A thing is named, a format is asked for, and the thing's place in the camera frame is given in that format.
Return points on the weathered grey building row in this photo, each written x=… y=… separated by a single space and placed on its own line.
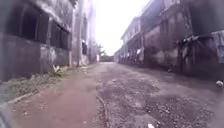
x=160 y=40

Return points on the distant trees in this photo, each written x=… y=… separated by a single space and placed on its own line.
x=101 y=52

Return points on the reddish-brown dirt road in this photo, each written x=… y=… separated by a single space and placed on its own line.
x=133 y=96

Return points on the grey concrete building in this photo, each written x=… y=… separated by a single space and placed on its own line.
x=26 y=50

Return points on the grass strip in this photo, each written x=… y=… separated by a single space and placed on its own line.
x=30 y=83

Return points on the robot's own part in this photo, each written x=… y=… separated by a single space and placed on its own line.
x=150 y=126

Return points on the small green plant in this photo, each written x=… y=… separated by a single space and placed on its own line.
x=56 y=70

